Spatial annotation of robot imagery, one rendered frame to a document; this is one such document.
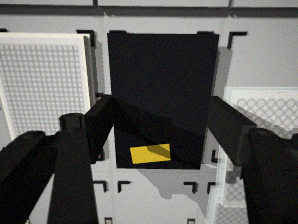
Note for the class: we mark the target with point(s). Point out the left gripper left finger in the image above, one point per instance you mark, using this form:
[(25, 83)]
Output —
[(29, 161)]

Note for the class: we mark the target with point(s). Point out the grey deck plate with rectangular bays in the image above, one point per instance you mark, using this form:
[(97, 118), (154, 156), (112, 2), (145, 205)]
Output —
[(100, 13)]

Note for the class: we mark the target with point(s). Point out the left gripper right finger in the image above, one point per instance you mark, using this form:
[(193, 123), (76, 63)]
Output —
[(269, 176)]

